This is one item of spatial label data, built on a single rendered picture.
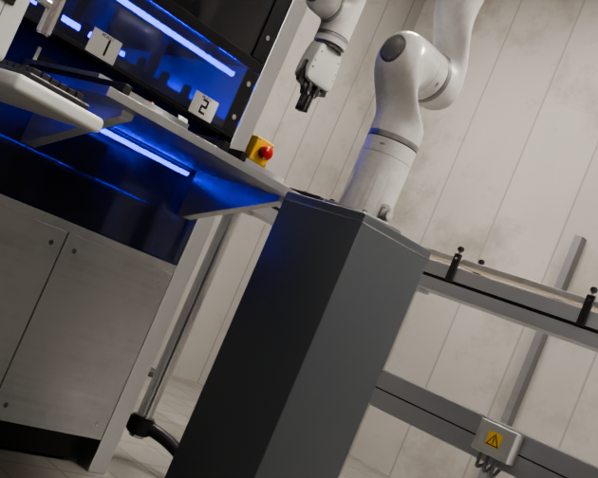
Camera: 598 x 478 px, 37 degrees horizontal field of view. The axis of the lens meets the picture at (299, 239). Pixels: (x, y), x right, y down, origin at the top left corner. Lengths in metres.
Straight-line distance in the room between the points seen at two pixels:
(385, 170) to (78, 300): 0.87
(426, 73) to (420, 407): 1.18
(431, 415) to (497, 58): 2.92
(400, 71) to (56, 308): 1.02
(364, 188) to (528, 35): 3.39
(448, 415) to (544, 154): 2.36
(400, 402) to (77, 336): 1.05
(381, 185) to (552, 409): 2.59
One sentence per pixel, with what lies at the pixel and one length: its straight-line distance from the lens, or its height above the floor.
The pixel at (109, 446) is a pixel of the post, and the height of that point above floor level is 0.08.
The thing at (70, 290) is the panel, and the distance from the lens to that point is 2.29.
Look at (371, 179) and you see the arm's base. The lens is 1.93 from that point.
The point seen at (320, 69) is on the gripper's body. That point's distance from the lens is 2.24.
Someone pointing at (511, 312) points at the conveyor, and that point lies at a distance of 2.68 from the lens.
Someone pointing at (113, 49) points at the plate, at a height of 1.02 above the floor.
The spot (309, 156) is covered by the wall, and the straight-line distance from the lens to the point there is 5.25.
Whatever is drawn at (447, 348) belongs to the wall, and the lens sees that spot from 4.72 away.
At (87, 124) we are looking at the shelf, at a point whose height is 0.78.
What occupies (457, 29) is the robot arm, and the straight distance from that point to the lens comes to 2.06.
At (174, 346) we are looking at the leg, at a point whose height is 0.37.
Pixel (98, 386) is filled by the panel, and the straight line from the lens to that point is 2.44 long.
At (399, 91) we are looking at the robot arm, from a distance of 1.96.
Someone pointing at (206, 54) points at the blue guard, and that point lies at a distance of 2.39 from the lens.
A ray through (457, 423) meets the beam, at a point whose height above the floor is 0.50.
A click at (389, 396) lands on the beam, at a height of 0.48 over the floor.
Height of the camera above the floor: 0.64
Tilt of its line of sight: 4 degrees up
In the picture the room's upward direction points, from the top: 23 degrees clockwise
